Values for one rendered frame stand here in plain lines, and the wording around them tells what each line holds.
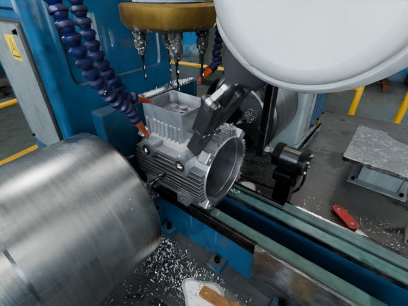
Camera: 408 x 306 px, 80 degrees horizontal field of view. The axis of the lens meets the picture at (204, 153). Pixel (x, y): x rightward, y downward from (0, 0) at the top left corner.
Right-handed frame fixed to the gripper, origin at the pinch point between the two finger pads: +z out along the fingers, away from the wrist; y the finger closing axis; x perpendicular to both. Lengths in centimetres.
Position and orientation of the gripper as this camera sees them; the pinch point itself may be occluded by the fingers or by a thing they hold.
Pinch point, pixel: (200, 139)
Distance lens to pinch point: 46.9
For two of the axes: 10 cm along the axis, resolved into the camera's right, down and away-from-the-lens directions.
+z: -3.9, 5.5, 7.4
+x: 6.8, 7.1, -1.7
